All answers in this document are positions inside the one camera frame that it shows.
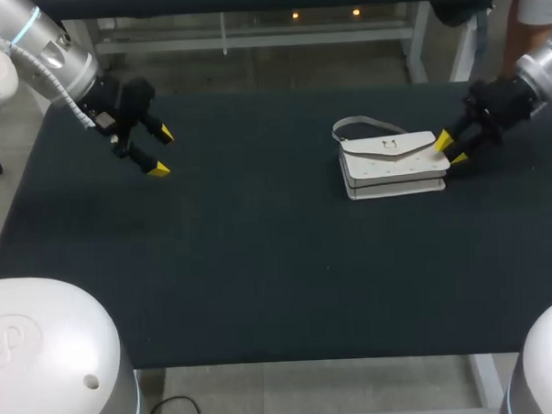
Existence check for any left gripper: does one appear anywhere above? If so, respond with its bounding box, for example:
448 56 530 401
74 73 178 181

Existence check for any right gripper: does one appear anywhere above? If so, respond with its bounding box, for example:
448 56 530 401
430 74 551 167

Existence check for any white handbag with strap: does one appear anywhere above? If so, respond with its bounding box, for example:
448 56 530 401
330 112 454 202

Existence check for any white cable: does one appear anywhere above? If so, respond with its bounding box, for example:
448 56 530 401
1 35 94 134

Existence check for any black floor cable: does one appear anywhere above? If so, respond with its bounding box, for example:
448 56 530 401
146 395 201 414

